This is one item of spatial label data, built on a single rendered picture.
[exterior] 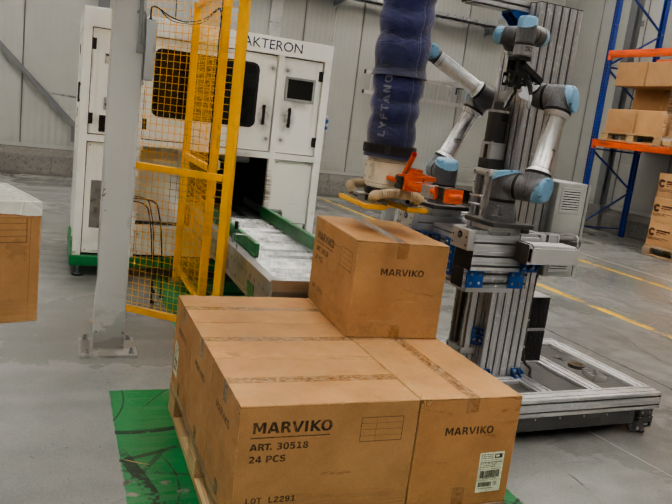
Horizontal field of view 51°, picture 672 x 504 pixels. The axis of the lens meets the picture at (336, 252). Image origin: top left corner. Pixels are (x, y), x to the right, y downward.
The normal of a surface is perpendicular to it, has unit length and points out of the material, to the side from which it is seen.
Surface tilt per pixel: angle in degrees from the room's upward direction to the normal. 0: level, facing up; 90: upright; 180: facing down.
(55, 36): 90
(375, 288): 90
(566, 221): 90
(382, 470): 90
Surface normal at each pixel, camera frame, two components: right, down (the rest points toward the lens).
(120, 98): 0.36, 0.22
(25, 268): 0.63, 0.22
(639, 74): -0.90, -0.04
